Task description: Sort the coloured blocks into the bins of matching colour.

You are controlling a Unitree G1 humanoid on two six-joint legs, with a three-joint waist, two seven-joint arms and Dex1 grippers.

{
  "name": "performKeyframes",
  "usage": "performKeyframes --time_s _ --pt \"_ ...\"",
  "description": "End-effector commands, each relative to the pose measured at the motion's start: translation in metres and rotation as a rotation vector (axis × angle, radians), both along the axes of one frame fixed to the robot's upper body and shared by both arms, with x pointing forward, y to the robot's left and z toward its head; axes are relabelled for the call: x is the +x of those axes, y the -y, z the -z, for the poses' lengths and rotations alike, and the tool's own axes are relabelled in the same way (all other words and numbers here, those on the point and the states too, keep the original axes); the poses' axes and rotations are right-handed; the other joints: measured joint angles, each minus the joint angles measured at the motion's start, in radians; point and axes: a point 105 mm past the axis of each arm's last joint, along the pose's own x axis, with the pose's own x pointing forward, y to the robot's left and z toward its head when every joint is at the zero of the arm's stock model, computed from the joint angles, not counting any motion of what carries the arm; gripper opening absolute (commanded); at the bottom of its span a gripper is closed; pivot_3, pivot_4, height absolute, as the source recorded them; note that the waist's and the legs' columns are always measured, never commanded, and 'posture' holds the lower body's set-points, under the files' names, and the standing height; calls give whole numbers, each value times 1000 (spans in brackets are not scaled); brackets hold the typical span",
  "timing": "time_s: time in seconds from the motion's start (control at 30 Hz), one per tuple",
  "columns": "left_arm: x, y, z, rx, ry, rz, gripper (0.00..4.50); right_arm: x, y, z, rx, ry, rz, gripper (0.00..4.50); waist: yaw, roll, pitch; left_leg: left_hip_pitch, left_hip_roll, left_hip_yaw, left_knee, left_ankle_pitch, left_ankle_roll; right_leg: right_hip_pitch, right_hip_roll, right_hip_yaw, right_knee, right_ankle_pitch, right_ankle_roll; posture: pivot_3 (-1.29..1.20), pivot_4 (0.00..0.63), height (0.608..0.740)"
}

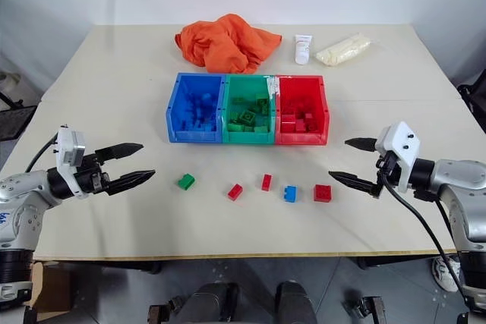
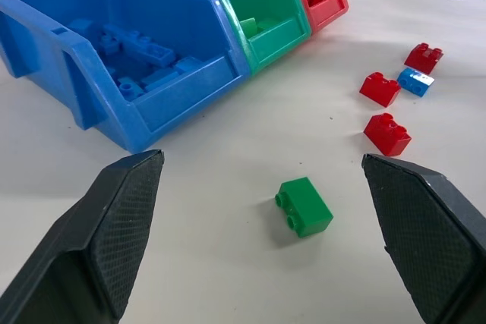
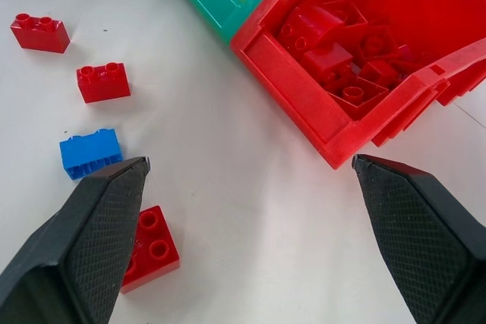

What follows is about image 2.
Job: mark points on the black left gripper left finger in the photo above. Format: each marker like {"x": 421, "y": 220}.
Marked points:
{"x": 95, "y": 240}

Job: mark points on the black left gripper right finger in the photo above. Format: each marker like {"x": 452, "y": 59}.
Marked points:
{"x": 425, "y": 233}

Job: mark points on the blue toy building brick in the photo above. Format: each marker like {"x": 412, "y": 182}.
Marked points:
{"x": 146, "y": 49}
{"x": 129, "y": 88}
{"x": 161, "y": 80}
{"x": 190, "y": 64}
{"x": 80, "y": 26}
{"x": 415, "y": 81}
{"x": 108, "y": 44}

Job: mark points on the green toy building brick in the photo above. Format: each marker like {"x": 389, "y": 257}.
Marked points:
{"x": 248, "y": 28}
{"x": 305, "y": 206}

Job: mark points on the green plastic storage bin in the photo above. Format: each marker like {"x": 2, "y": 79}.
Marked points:
{"x": 266, "y": 9}

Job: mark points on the blue plastic storage bin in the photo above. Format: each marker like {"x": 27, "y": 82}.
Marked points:
{"x": 114, "y": 28}

